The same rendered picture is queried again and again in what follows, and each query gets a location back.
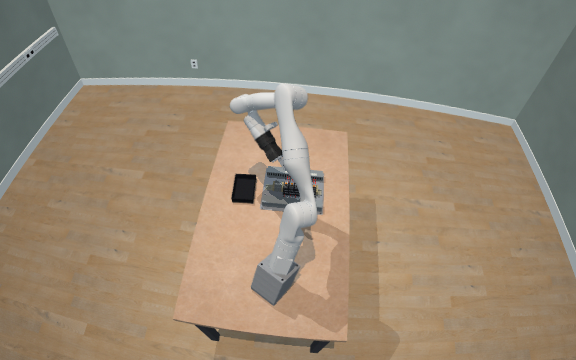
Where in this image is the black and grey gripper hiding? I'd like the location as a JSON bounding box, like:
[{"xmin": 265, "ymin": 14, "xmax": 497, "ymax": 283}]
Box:
[{"xmin": 250, "ymin": 122, "xmax": 286, "ymax": 171}]

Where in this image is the grey relay panel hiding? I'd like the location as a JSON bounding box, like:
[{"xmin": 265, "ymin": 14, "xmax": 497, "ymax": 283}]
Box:
[{"xmin": 260, "ymin": 166, "xmax": 324, "ymax": 215}]

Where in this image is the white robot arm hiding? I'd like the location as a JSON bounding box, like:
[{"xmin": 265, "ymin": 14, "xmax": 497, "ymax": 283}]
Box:
[{"xmin": 230, "ymin": 84, "xmax": 317, "ymax": 275}]

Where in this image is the black parts tray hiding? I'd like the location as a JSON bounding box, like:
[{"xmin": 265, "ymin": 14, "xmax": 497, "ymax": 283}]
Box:
[{"xmin": 231, "ymin": 174, "xmax": 256, "ymax": 203}]

